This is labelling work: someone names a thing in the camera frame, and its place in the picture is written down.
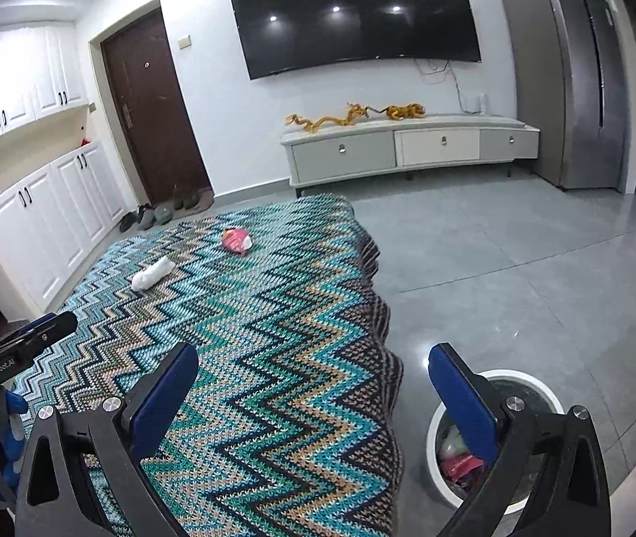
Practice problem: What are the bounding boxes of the trash pile in bin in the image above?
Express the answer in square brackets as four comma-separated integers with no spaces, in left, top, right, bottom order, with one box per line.
[437,424,487,492]

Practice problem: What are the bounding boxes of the white round trash bin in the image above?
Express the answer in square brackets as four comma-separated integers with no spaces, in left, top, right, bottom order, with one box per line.
[426,369,564,516]

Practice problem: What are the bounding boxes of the white shoe cabinet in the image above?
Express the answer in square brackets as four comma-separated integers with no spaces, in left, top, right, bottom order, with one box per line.
[0,22,138,320]

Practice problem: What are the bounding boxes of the white crumpled tissue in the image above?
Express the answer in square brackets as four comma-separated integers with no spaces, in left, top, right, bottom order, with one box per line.
[131,256,176,292]

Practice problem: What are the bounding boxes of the zigzag knitted table cloth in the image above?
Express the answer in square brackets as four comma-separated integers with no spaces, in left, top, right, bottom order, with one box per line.
[14,195,403,536]

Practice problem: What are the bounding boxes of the shoes by door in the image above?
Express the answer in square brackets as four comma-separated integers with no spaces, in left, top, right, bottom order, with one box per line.
[119,188,215,233]

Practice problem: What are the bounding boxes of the pink crumpled wrapper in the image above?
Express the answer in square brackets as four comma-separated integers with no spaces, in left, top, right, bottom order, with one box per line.
[221,228,252,256]

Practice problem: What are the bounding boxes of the brown entrance door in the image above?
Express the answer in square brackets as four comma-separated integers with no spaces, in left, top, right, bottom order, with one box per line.
[102,9,211,210]

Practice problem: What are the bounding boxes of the white tv cabinet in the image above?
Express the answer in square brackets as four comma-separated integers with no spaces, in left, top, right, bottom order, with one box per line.
[282,114,540,190]

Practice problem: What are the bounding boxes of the white router on cabinet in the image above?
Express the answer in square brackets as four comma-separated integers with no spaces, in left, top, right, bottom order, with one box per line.
[465,92,490,115]

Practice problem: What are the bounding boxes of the golden tiger ornament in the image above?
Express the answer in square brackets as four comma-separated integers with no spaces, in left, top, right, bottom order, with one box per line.
[381,103,426,120]

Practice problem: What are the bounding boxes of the golden dragon ornament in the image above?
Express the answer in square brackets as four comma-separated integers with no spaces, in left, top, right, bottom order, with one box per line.
[284,103,384,133]

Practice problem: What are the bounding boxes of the stainless steel refrigerator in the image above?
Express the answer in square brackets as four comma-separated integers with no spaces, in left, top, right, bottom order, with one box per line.
[502,0,627,190]

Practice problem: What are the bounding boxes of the large wall television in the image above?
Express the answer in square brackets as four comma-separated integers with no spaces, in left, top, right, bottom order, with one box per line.
[231,0,482,79]

